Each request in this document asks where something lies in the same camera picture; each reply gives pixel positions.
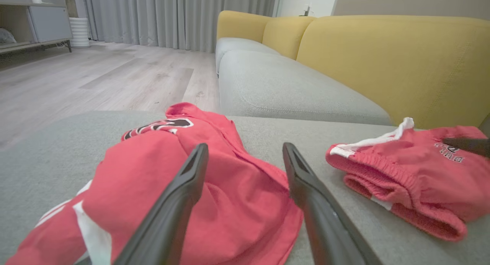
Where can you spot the narrow yellow sofa back cushion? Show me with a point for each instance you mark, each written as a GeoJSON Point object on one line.
{"type": "Point", "coordinates": [285, 37]}

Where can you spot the grey pleated curtain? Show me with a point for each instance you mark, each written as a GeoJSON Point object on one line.
{"type": "Point", "coordinates": [172, 16]}

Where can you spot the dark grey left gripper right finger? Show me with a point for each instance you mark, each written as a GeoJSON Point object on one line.
{"type": "Point", "coordinates": [325, 226]}

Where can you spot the white and green TV cabinet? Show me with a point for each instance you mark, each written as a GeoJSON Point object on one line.
{"type": "Point", "coordinates": [49, 23]}

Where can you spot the grey bundle inside cabinet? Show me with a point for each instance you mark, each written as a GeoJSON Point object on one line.
{"type": "Point", "coordinates": [5, 36]}

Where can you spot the red basketball jersey number 23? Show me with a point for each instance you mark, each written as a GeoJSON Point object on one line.
{"type": "Point", "coordinates": [245, 211]}

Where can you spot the large yellow sofa back cushion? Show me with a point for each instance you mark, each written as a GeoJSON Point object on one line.
{"type": "Point", "coordinates": [402, 66]}

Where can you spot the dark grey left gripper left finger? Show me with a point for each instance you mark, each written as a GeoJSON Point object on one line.
{"type": "Point", "coordinates": [164, 223]}

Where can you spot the small grey sofa seat cushion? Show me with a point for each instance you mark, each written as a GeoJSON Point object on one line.
{"type": "Point", "coordinates": [237, 46]}

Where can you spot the red shorts with white trim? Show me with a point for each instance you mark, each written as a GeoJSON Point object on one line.
{"type": "Point", "coordinates": [417, 180]}

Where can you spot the white ribbed plant pot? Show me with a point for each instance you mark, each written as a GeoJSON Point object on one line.
{"type": "Point", "coordinates": [79, 32]}

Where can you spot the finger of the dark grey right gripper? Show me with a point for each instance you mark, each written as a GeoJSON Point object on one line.
{"type": "Point", "coordinates": [472, 145]}

